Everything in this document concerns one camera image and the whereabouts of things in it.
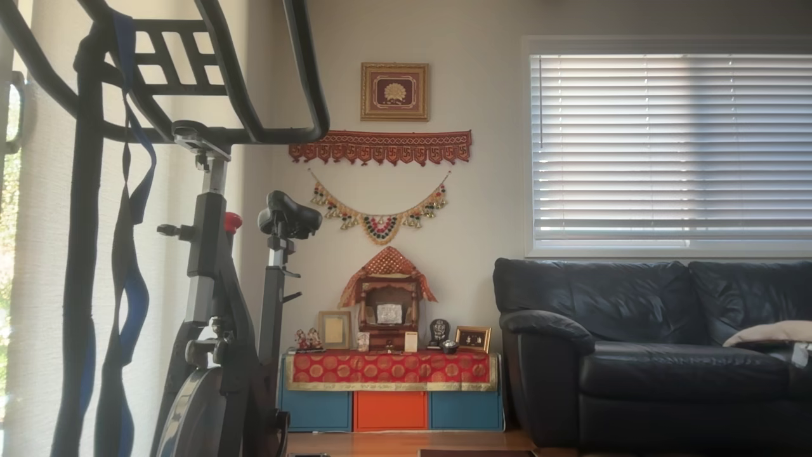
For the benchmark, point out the wooden shrine with red canopy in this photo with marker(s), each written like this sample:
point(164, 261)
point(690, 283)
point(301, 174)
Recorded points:
point(388, 298)

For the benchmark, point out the dark idol statue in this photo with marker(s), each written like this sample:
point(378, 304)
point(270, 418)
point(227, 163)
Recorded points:
point(439, 330)

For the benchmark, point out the small cream card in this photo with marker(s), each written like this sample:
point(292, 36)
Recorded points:
point(411, 341)

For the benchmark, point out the small white photo card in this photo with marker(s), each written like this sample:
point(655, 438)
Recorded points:
point(363, 342)

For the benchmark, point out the small dark bowl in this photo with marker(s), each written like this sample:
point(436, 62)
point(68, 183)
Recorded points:
point(448, 346)

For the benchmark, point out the red gold patterned cloth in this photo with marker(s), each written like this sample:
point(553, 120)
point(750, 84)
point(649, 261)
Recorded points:
point(387, 369)

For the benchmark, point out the small deity figurine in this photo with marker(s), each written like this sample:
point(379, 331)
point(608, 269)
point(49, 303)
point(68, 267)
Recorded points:
point(300, 341)
point(315, 340)

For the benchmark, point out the orange storage cube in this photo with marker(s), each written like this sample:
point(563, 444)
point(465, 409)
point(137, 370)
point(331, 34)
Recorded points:
point(390, 410)

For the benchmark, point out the blue storage cube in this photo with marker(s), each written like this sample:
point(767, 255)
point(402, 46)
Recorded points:
point(465, 410)
point(315, 410)

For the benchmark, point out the black exercise bike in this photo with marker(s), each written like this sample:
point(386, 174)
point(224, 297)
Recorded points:
point(209, 254)

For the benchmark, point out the black leather sofa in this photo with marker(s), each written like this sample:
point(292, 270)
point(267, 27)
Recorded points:
point(634, 368)

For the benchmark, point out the white horizontal window blind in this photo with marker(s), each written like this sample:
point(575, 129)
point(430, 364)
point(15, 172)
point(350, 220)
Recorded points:
point(666, 146)

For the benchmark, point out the pale window curtain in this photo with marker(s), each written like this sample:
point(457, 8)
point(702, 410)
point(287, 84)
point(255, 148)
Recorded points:
point(38, 254)

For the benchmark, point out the beige cushion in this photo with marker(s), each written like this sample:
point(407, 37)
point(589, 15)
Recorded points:
point(774, 332)

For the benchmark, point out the small grey cloth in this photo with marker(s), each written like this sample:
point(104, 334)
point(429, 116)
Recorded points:
point(800, 354)

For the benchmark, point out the beaded garland wall hanging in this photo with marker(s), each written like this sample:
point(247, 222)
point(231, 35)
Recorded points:
point(379, 228)

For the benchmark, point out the red embroidered wall hanging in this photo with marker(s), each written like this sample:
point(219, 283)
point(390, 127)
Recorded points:
point(380, 143)

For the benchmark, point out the pale wooden picture frame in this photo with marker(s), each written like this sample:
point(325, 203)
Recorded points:
point(334, 330)

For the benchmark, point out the gold photo frame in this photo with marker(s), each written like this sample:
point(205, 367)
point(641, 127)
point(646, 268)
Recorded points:
point(472, 339)

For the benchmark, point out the gold framed wall picture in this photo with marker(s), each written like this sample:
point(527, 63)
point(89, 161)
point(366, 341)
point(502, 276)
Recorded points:
point(394, 92)

